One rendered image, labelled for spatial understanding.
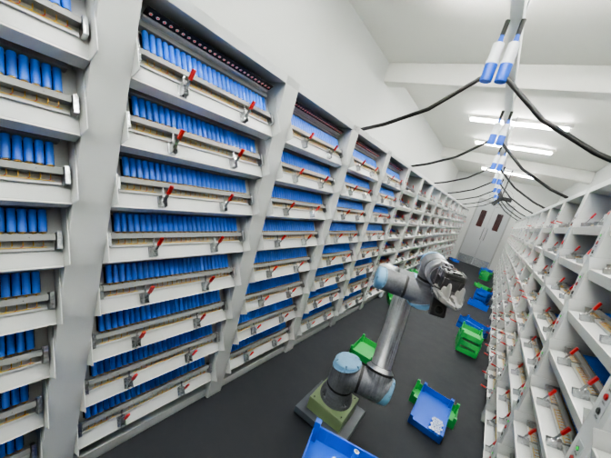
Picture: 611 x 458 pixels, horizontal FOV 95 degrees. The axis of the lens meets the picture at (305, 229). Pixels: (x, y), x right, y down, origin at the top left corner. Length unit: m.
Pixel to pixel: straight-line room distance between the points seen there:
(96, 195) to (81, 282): 0.28
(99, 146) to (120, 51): 0.26
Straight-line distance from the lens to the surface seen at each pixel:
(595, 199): 2.44
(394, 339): 1.72
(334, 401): 1.83
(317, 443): 1.19
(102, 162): 1.01
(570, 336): 1.76
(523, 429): 1.87
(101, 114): 1.00
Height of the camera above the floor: 1.33
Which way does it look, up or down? 11 degrees down
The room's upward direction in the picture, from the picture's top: 16 degrees clockwise
